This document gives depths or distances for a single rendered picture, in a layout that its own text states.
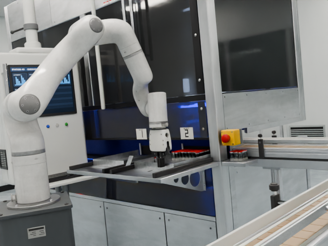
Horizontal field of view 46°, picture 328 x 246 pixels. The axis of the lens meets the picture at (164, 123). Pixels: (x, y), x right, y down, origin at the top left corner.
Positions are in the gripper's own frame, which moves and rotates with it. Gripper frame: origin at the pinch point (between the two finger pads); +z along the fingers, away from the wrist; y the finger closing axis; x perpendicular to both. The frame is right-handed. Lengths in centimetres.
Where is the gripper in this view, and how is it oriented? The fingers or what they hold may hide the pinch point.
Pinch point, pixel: (160, 162)
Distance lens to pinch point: 173.9
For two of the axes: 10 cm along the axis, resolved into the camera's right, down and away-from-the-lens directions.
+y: -7.2, 0.2, 6.9
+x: -6.9, 0.7, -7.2
